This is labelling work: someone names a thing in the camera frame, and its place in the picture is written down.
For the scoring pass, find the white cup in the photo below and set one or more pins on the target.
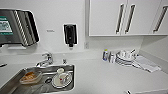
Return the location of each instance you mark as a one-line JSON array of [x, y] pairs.
[[61, 76]]

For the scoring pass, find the chrome sink faucet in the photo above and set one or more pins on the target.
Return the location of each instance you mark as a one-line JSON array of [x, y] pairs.
[[45, 60]]

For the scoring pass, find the bowl with orange food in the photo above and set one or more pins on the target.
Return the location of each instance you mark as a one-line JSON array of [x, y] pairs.
[[30, 76]]

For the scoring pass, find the stack of white plates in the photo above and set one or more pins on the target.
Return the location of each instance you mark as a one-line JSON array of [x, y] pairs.
[[125, 58]]

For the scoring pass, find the small chrome sink knob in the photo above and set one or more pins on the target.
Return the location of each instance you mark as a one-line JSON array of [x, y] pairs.
[[64, 61]]

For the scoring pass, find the white wall outlet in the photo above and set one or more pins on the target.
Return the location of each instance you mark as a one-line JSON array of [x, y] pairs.
[[86, 45]]

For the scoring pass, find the small wall label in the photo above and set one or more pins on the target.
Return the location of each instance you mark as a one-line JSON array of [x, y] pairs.
[[50, 30]]

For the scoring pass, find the steel paper towel dispenser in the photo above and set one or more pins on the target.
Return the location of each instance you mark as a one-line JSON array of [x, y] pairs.
[[18, 28]]

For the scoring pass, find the steel sink basin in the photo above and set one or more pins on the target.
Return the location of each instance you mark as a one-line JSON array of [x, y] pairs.
[[10, 87]]

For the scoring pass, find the blue white dish soap bottle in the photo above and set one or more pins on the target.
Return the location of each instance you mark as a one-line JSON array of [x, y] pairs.
[[105, 55]]

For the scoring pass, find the black wall soap dispenser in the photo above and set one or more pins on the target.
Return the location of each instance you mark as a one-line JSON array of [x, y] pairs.
[[70, 33]]

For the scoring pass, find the three-door white wall cabinet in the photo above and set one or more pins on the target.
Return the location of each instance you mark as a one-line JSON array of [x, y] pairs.
[[133, 16]]

